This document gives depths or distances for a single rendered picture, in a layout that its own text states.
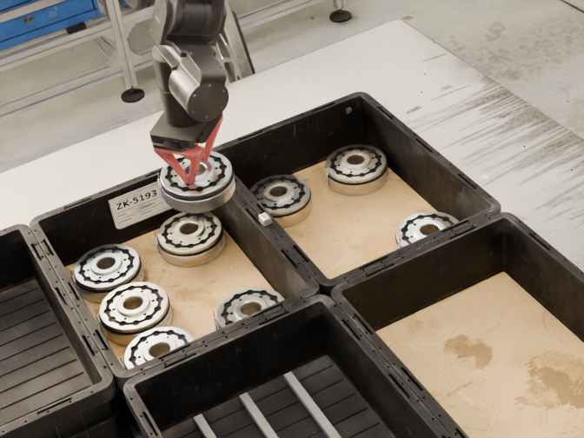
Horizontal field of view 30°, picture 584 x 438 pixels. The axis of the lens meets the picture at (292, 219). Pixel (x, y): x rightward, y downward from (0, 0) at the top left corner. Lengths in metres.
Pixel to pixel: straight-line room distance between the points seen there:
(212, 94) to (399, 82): 1.00
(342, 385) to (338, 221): 0.35
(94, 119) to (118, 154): 1.47
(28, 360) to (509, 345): 0.68
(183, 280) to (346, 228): 0.27
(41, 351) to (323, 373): 0.42
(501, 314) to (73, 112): 2.41
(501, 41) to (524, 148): 1.75
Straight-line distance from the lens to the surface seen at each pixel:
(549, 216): 1.94
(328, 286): 1.47
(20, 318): 1.70
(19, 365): 1.62
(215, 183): 1.52
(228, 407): 1.48
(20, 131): 3.72
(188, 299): 1.64
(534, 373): 1.49
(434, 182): 1.71
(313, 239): 1.71
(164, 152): 1.47
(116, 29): 3.61
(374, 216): 1.74
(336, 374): 1.50
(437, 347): 1.52
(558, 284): 1.53
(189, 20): 1.37
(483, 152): 2.09
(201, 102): 1.35
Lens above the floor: 1.92
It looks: 38 degrees down
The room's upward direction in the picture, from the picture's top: 8 degrees counter-clockwise
